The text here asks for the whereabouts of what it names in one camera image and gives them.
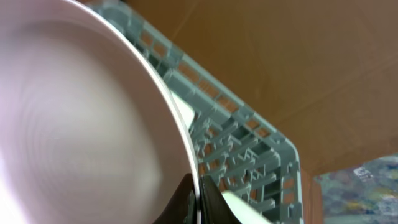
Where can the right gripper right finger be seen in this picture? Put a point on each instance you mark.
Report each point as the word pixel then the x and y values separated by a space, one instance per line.
pixel 214 209

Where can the grey dish rack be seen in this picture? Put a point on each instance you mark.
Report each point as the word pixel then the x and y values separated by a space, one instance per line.
pixel 235 146

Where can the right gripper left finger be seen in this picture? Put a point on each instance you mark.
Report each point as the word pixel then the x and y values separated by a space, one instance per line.
pixel 181 208

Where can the white plate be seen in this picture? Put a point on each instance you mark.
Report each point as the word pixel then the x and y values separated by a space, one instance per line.
pixel 90 132

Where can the small white food bowl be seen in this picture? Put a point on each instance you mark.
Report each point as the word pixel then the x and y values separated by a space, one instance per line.
pixel 242 210

